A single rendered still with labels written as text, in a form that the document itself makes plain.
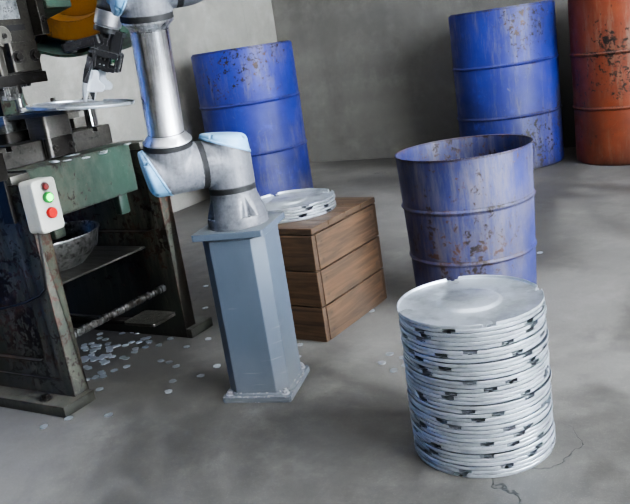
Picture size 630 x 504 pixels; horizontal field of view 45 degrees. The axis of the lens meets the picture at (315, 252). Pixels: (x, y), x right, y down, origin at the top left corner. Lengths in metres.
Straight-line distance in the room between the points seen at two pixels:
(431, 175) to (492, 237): 0.25
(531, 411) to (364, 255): 1.03
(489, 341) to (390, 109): 4.00
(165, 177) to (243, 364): 0.51
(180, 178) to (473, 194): 0.87
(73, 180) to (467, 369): 1.27
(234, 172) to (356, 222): 0.65
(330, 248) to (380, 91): 3.19
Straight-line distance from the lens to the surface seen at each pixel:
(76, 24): 2.69
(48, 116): 2.31
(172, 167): 1.82
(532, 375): 1.54
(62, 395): 2.26
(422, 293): 1.65
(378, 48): 5.35
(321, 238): 2.23
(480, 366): 1.47
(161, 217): 2.44
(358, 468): 1.66
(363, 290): 2.44
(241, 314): 1.92
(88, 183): 2.30
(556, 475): 1.60
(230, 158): 1.85
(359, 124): 5.48
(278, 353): 1.95
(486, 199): 2.26
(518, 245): 2.36
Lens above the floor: 0.86
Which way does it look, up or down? 15 degrees down
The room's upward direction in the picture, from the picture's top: 9 degrees counter-clockwise
